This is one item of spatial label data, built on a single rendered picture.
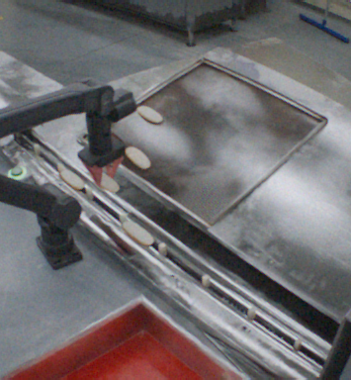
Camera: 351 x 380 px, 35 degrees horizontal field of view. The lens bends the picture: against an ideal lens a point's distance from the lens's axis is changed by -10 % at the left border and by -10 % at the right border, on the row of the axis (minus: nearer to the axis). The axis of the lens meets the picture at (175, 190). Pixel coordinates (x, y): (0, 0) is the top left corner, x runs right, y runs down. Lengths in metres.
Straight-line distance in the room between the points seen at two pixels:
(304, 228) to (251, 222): 0.13
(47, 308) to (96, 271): 0.17
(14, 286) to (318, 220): 0.75
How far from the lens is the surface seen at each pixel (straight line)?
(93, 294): 1.34
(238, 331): 1.20
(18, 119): 1.16
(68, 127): 1.88
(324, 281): 1.27
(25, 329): 1.30
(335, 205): 1.41
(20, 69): 2.37
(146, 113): 1.70
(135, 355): 1.21
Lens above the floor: 1.82
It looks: 39 degrees down
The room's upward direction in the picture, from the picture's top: 1 degrees counter-clockwise
